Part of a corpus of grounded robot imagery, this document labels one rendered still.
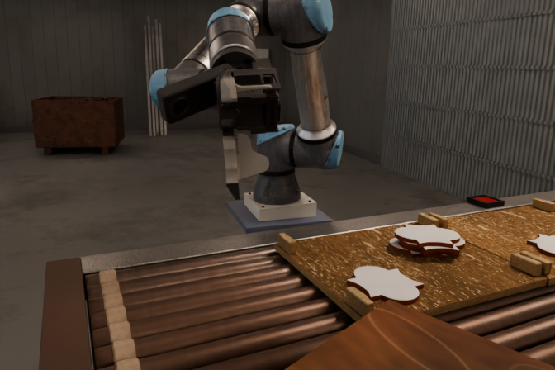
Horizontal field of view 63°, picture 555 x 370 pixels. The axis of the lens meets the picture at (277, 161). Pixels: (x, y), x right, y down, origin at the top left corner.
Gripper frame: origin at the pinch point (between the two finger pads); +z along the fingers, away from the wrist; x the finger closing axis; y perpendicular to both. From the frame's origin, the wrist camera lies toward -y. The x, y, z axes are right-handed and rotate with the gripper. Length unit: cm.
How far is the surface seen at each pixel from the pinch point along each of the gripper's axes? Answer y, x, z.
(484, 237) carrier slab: 59, 47, -20
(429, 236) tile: 42, 39, -16
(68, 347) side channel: -22.4, 24.1, 8.1
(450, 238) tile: 46, 38, -14
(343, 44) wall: 214, 300, -610
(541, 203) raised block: 89, 57, -37
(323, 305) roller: 14.9, 35.3, -0.2
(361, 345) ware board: 11.8, 9.8, 19.4
